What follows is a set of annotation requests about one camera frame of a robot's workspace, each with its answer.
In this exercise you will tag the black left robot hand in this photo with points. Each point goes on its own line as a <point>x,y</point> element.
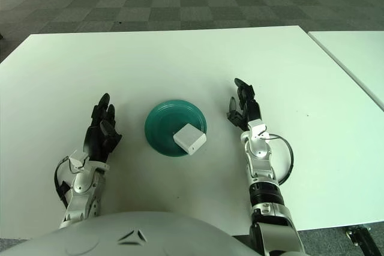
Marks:
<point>99,139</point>

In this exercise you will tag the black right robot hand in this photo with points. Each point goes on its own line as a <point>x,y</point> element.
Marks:
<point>252,112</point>

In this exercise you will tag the white charger block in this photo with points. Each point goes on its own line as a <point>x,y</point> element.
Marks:
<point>189,137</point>

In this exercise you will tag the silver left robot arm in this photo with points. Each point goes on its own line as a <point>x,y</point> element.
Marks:
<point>82,193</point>

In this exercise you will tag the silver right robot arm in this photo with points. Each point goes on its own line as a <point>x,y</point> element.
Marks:
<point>261,154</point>

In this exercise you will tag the teal green plate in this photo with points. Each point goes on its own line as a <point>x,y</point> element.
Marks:
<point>162,124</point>

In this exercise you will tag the silver robot torso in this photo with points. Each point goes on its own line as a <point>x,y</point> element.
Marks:
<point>120,238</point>

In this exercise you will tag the adjacent white table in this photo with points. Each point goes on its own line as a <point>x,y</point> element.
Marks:
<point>357,55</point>

